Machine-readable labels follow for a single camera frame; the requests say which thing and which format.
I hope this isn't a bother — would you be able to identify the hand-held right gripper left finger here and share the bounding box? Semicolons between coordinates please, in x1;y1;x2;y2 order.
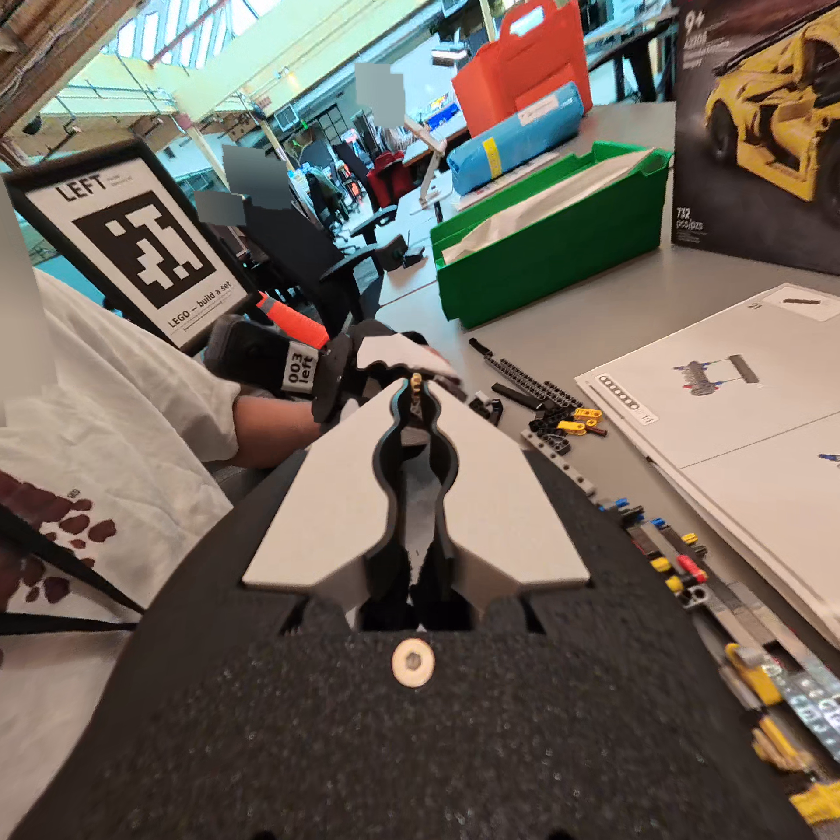
241;377;411;631

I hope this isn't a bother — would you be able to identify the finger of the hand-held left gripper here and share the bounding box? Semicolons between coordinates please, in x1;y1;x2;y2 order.
467;388;505;426
356;330;468;403

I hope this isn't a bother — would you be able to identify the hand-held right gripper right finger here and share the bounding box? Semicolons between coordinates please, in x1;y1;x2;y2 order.
423;379;592;618

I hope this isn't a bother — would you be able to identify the person's left forearm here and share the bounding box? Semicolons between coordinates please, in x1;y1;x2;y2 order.
230;394;329;470

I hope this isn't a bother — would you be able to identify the lego chassis assembly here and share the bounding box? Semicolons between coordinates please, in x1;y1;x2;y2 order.
467;338;840;824

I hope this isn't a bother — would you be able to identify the lego instruction booklet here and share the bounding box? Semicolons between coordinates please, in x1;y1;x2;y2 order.
574;282;840;651

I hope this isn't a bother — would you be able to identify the yellow car lego set box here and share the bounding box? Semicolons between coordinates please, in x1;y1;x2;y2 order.
671;0;840;277

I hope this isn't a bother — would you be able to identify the orange traffic cone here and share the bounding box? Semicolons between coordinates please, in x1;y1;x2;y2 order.
255;292;331;349

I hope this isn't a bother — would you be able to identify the black office chair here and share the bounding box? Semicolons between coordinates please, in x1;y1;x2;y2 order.
243;197;395;336

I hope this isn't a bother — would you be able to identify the person's white printed shirt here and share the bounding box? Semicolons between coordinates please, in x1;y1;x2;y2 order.
0;269;240;840

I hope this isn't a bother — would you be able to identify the green plastic bin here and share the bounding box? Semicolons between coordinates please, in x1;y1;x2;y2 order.
430;141;673;331

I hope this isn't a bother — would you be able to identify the framed black white marker sign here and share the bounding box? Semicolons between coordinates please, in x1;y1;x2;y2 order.
3;138;260;355

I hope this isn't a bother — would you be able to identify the white label sheet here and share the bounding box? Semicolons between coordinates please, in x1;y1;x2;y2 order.
453;171;526;211

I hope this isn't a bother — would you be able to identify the red office chair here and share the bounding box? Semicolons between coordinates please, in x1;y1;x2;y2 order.
364;150;408;211

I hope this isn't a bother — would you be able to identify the white desk lamp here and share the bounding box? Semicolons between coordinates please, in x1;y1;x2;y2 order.
400;115;454;204

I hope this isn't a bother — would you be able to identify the white paper bag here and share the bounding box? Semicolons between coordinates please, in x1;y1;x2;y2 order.
441;150;657;265

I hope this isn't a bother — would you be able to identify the blue wrapped roll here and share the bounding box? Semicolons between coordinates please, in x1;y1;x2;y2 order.
446;80;585;196

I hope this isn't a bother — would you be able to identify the orange-red bag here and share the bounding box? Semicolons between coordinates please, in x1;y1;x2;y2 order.
451;0;593;139

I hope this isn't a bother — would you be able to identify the black strap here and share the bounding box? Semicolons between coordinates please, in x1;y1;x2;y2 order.
0;613;139;634
0;505;145;614

